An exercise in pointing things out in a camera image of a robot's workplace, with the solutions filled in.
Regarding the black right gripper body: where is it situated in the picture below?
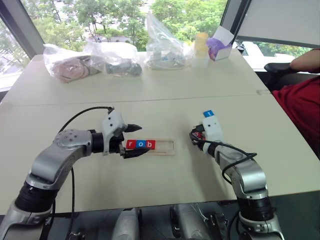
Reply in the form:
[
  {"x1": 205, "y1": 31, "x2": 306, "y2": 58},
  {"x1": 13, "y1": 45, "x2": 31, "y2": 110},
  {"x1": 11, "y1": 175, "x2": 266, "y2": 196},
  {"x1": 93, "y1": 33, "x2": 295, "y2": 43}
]
[{"x1": 191, "y1": 123, "x2": 207, "y2": 149}]

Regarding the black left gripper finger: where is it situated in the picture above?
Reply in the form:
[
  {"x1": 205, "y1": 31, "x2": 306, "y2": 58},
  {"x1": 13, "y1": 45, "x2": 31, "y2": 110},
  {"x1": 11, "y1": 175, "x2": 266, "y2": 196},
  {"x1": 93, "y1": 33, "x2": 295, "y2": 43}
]
[
  {"x1": 124, "y1": 123, "x2": 144, "y2": 134},
  {"x1": 121, "y1": 148, "x2": 150, "y2": 160}
]

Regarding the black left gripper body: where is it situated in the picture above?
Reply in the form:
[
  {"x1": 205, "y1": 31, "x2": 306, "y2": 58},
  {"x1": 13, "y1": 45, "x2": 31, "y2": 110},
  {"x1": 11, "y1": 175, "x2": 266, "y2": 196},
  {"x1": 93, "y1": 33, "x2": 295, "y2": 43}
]
[{"x1": 109, "y1": 131, "x2": 126, "y2": 157}]

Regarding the wooden letter tray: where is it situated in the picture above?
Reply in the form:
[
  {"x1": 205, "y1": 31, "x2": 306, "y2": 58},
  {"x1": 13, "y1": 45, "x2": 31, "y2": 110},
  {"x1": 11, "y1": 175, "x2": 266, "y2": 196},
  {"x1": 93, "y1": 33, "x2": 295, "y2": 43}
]
[{"x1": 123, "y1": 138, "x2": 176, "y2": 157}]

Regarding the plastic bag with dark item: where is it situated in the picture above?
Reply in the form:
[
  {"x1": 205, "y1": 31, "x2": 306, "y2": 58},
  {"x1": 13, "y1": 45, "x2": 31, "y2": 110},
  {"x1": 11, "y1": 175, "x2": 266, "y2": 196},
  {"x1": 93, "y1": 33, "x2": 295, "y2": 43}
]
[{"x1": 84, "y1": 40, "x2": 143, "y2": 77}]

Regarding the silver rounded shape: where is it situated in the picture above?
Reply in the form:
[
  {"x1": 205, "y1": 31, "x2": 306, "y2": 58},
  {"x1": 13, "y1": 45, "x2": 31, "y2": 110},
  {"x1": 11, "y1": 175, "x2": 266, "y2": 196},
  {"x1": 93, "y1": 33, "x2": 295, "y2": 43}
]
[{"x1": 111, "y1": 207, "x2": 141, "y2": 240}]

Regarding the yellow plastic cup stack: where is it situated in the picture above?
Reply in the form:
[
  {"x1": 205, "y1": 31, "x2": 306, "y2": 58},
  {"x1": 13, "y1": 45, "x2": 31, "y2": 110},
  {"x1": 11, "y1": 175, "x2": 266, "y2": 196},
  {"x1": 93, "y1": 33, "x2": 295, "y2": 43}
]
[{"x1": 192, "y1": 32, "x2": 210, "y2": 69}]

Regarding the purple and white box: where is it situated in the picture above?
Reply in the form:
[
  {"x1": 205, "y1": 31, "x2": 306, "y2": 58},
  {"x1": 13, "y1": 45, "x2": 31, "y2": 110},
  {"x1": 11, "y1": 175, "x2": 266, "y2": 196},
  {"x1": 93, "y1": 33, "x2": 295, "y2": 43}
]
[{"x1": 205, "y1": 25, "x2": 235, "y2": 62}]

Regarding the tall clear plastic bag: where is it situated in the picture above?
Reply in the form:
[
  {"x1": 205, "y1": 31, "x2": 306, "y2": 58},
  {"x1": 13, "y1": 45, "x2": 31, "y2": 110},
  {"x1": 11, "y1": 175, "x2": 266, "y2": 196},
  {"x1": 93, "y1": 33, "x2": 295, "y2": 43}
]
[{"x1": 144, "y1": 11, "x2": 192, "y2": 71}]

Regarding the plastic bag with pink cloth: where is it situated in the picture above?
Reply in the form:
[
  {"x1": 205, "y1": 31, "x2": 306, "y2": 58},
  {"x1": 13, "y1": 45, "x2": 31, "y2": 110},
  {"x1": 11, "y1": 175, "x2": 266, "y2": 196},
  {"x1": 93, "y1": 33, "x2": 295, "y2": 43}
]
[{"x1": 43, "y1": 43, "x2": 106, "y2": 84}]

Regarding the black chair armrest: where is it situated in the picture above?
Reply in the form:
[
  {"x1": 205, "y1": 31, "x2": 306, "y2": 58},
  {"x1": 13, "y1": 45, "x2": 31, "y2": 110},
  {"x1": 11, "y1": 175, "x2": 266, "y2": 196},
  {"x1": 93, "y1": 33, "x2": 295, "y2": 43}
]
[{"x1": 263, "y1": 61, "x2": 302, "y2": 91}]

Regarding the person in red shirt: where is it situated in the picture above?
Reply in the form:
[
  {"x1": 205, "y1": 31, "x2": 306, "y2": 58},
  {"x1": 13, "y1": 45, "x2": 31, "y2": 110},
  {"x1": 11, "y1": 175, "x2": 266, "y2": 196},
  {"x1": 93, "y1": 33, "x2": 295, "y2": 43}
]
[{"x1": 271, "y1": 74, "x2": 320, "y2": 161}]

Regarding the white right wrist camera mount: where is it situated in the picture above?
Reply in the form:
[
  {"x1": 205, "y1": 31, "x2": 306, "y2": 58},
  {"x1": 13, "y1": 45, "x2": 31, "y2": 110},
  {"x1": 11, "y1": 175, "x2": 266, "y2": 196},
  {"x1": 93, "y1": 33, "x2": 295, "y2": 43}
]
[{"x1": 201, "y1": 115, "x2": 224, "y2": 144}]

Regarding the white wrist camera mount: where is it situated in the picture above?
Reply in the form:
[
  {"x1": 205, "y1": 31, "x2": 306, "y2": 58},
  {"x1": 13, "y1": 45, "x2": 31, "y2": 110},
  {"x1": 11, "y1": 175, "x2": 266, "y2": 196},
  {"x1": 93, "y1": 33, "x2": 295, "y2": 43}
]
[
  {"x1": 201, "y1": 115, "x2": 224, "y2": 144},
  {"x1": 100, "y1": 109, "x2": 128, "y2": 156}
]

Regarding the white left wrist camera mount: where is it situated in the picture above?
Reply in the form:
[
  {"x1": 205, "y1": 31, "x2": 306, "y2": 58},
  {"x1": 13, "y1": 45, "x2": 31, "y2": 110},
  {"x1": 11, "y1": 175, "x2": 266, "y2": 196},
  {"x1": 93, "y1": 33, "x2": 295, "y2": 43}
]
[{"x1": 100, "y1": 109, "x2": 128, "y2": 156}]

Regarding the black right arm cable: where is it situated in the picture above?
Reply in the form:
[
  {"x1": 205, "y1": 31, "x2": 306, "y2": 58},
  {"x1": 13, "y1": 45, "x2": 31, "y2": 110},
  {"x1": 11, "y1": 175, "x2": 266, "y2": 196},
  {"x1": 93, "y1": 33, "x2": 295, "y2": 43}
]
[{"x1": 191, "y1": 138, "x2": 258, "y2": 185}]

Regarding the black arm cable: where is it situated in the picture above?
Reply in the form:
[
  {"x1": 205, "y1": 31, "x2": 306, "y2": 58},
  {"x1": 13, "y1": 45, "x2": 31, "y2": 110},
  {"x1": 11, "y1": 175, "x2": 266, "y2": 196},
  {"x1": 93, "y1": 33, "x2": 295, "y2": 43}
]
[
  {"x1": 57, "y1": 106, "x2": 116, "y2": 135},
  {"x1": 191, "y1": 138, "x2": 258, "y2": 185}
]

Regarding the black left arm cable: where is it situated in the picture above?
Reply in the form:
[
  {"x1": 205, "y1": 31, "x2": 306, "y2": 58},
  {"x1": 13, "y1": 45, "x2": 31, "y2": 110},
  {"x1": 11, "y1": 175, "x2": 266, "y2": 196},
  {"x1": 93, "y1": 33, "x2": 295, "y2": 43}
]
[{"x1": 57, "y1": 106, "x2": 116, "y2": 135}]

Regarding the black hanging cable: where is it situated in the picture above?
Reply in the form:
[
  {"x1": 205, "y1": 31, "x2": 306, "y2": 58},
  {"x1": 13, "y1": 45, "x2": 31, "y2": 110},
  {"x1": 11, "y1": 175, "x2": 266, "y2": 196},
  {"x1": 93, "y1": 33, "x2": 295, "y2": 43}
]
[{"x1": 70, "y1": 166, "x2": 76, "y2": 219}]

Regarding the white panel with dark frame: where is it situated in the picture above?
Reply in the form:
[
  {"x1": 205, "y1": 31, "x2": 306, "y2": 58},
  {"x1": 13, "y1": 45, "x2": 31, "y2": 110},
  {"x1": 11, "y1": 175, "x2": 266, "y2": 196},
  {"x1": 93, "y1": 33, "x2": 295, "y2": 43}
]
[{"x1": 219, "y1": 0, "x2": 320, "y2": 49}]

